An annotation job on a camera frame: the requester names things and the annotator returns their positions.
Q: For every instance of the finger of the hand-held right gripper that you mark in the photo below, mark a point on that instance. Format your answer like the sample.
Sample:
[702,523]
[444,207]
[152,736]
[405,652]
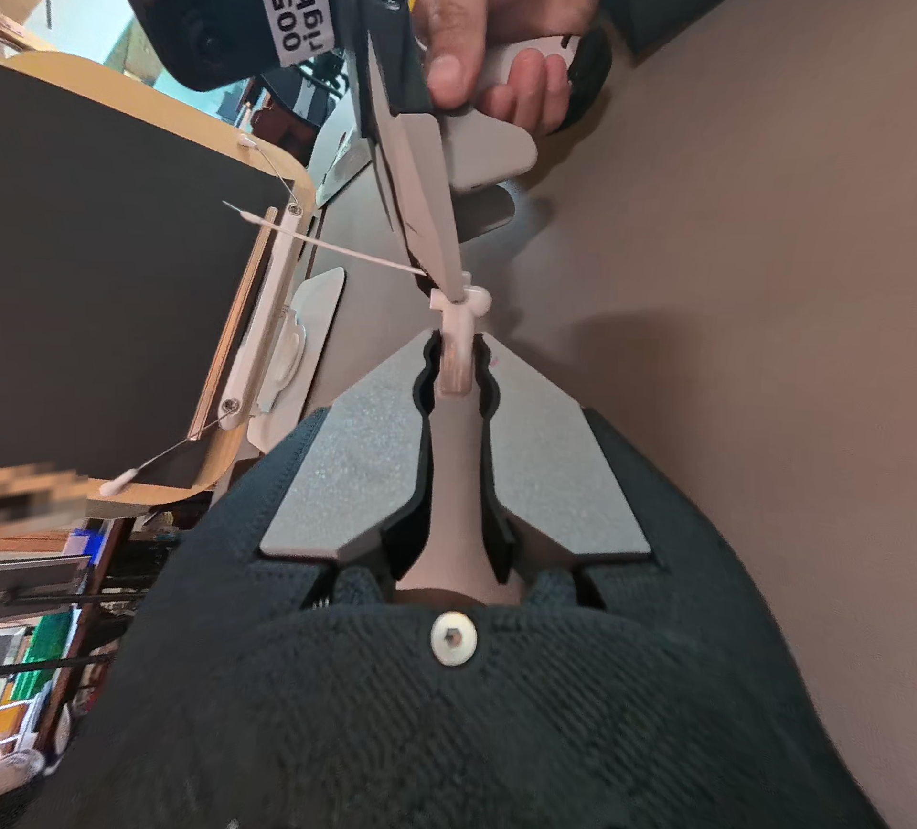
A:
[487,216]
[426,198]

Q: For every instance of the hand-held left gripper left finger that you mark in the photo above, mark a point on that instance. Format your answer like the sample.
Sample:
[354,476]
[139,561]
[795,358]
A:
[351,478]

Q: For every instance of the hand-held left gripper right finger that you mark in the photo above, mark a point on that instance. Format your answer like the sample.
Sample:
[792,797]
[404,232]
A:
[559,478]

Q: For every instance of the silver laptop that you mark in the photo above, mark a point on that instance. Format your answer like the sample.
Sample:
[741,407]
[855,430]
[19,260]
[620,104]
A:
[344,169]

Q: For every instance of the white board stand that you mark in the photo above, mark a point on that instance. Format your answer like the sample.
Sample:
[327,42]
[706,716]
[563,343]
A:
[315,320]

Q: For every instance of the green bin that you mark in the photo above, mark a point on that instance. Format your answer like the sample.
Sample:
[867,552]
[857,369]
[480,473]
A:
[43,650]

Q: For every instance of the black board with wooden frame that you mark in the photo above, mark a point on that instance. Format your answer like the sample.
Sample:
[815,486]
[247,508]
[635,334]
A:
[107,270]

